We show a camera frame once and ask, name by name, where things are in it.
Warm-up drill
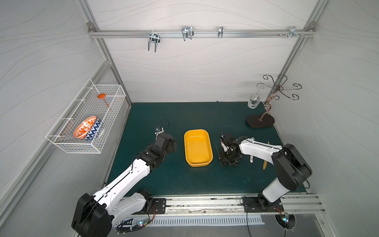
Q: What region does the yellow plastic storage box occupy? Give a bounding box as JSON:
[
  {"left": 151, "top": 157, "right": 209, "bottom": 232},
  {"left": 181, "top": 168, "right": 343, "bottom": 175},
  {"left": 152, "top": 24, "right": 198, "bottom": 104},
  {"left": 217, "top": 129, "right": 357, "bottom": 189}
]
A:
[{"left": 184, "top": 129, "right": 213, "bottom": 167}]

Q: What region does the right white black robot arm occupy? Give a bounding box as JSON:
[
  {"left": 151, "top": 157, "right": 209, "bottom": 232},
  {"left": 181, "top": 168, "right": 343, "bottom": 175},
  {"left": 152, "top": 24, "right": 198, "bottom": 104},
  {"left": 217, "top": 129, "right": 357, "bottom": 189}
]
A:
[{"left": 219, "top": 132, "right": 312, "bottom": 209}]

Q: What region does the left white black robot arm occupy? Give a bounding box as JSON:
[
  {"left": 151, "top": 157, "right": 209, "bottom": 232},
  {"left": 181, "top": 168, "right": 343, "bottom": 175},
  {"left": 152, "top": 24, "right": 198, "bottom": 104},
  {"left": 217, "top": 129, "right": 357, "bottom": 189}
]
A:
[{"left": 72, "top": 132, "right": 177, "bottom": 237}]

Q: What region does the metal spoon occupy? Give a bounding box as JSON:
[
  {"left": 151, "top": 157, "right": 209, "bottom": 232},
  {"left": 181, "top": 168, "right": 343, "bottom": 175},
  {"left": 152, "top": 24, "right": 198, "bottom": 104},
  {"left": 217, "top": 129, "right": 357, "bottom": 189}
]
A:
[{"left": 250, "top": 137, "right": 255, "bottom": 163}]

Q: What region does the green table mat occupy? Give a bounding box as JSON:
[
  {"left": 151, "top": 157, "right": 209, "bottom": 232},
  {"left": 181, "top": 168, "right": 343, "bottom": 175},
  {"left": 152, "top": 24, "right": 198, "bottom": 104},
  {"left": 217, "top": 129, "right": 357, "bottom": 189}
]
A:
[{"left": 108, "top": 102, "right": 282, "bottom": 196}]

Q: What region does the metal hook tree stand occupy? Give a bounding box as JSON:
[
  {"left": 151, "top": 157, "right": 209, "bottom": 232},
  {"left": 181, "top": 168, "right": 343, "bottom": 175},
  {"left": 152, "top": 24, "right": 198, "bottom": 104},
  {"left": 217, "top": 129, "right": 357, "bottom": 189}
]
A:
[{"left": 245, "top": 74, "right": 303, "bottom": 128}]

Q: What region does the clear glass cup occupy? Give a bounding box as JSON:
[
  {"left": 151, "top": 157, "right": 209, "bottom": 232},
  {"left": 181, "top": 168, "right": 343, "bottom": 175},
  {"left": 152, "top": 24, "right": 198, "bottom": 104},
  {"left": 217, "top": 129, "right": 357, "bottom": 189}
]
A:
[{"left": 247, "top": 94, "right": 261, "bottom": 109}]

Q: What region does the blue white patterned bowl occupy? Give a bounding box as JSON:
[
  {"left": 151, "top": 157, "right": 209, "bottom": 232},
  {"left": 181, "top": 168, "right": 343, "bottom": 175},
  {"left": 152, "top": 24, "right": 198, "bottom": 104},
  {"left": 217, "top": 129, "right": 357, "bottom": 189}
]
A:
[{"left": 83, "top": 118, "right": 102, "bottom": 141}]

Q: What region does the orange small spoon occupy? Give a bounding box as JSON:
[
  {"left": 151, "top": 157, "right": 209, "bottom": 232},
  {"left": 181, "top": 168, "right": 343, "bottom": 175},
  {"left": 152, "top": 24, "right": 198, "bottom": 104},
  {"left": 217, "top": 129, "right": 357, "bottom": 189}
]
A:
[{"left": 97, "top": 93, "right": 109, "bottom": 107}]

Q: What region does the orange white patterned bowl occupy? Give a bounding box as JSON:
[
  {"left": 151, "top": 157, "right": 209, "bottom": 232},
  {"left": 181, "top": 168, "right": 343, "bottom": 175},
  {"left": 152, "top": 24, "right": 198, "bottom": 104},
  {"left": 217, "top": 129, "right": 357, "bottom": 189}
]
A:
[{"left": 73, "top": 116, "right": 97, "bottom": 139}]

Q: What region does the round black floor port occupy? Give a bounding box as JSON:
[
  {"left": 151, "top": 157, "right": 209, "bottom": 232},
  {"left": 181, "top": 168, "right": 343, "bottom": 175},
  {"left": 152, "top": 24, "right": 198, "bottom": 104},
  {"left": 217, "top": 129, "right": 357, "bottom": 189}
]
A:
[{"left": 275, "top": 214, "right": 296, "bottom": 230}]

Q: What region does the double metal hook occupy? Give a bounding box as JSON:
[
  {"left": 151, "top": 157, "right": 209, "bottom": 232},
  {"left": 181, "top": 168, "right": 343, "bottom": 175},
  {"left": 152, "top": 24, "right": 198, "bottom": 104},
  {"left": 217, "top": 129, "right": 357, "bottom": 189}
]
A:
[{"left": 148, "top": 32, "right": 160, "bottom": 52}]

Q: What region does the metal clamp hook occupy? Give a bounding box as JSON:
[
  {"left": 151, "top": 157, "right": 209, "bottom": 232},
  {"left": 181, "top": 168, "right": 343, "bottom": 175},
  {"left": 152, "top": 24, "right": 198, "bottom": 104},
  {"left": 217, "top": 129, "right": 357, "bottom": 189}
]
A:
[{"left": 181, "top": 26, "right": 194, "bottom": 41}]

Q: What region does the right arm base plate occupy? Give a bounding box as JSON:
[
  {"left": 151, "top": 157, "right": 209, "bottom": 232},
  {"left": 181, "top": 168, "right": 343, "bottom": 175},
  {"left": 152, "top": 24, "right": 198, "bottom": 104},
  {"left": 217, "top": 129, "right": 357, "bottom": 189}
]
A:
[{"left": 240, "top": 196, "right": 284, "bottom": 213}]

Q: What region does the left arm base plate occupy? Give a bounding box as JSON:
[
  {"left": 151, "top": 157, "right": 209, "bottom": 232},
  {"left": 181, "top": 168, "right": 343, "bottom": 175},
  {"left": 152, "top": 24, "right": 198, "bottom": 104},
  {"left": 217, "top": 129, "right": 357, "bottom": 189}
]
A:
[{"left": 138, "top": 198, "right": 167, "bottom": 215}]

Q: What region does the white wire basket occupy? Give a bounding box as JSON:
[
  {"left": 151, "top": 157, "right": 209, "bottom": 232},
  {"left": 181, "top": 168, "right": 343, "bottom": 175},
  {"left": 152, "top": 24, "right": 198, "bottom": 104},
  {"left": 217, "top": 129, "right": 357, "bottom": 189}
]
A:
[{"left": 45, "top": 79, "right": 126, "bottom": 154}]

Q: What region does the white vented cable duct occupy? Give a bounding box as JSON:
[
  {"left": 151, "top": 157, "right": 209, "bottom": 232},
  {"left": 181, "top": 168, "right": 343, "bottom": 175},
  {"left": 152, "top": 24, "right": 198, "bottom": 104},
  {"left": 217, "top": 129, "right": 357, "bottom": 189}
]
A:
[{"left": 115, "top": 215, "right": 265, "bottom": 228}]

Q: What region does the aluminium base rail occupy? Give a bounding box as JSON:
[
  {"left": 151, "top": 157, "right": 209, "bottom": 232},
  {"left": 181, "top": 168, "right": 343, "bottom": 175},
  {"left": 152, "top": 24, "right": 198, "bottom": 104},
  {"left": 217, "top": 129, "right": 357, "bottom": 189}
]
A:
[{"left": 82, "top": 194, "right": 326, "bottom": 217}]

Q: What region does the aluminium top rail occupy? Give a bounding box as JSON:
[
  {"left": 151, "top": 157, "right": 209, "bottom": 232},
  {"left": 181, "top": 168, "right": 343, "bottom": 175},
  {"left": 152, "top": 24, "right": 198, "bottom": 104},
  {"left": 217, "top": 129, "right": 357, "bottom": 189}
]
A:
[{"left": 89, "top": 29, "right": 316, "bottom": 39}]

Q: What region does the right metal bracket hook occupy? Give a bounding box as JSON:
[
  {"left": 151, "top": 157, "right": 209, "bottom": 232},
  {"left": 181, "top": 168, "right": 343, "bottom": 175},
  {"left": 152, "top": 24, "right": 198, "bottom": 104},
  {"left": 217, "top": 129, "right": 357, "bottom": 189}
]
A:
[{"left": 278, "top": 27, "right": 305, "bottom": 39}]

